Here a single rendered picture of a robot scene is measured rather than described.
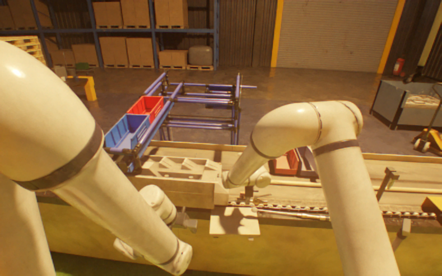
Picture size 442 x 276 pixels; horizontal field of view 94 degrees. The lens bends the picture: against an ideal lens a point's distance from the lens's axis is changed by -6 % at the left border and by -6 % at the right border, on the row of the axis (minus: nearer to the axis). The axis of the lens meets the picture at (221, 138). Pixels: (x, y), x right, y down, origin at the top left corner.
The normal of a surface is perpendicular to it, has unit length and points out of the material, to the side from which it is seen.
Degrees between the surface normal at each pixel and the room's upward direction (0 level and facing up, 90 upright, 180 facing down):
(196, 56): 89
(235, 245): 90
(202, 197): 80
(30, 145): 93
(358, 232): 60
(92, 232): 90
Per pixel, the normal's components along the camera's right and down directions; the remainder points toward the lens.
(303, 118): 0.04, -0.25
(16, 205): 0.98, 0.14
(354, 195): -0.27, -0.23
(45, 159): 0.62, 0.50
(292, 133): -0.17, 0.31
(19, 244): 0.90, 0.22
